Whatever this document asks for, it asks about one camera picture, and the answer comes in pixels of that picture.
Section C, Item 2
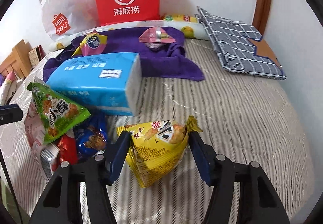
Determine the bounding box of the white plastic bag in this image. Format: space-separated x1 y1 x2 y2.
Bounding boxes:
39 0 99 41

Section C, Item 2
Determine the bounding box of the fruit print pillow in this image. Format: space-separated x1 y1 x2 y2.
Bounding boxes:
49 13 212 51

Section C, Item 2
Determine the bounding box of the thin black cable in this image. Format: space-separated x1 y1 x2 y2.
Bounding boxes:
0 149 26 224

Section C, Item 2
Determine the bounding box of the yellow snack packet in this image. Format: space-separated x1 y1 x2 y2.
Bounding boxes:
116 115 203 188

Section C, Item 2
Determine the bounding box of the grey striped quilt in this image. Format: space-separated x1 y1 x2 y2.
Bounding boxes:
0 37 316 224

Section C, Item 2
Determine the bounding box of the white packet with red print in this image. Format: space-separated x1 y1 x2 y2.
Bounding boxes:
40 143 60 180

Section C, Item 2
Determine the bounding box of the blue snack packet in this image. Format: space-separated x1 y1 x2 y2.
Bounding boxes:
74 112 108 162

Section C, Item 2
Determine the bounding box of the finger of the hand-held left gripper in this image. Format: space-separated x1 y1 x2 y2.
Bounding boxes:
0 103 23 126

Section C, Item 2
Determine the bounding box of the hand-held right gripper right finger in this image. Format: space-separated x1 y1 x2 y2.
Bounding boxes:
188 130 290 224

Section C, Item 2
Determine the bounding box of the blue tissue pack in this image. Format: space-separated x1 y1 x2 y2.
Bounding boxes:
46 52 143 116

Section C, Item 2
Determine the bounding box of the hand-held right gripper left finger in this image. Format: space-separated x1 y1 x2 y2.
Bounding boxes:
29 130 131 224

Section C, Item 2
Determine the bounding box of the green snack packet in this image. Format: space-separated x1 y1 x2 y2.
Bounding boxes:
26 82 91 145

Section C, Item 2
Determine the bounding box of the yellow packet with red label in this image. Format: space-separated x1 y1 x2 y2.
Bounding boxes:
163 13 198 23

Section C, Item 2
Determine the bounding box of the pink floral pillow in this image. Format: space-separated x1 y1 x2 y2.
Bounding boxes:
0 72 19 104

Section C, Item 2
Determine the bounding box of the pink and white snack packet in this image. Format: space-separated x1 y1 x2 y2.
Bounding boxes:
24 101 47 156

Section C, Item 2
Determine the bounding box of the red snack packet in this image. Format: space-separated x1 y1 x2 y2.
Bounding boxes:
57 134 79 165

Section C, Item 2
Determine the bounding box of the light wooden furniture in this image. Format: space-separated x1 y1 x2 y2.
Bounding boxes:
0 40 33 80

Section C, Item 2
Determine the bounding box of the purple and pink snack packet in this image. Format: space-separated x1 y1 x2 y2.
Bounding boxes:
72 29 108 57

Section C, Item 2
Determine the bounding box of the grey checked cloth bag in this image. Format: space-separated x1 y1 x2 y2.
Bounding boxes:
195 6 287 80

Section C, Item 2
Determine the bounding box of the purple towel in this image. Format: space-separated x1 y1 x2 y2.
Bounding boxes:
42 26 205 82

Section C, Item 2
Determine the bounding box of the patterned box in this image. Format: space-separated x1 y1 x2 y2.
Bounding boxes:
28 46 47 66

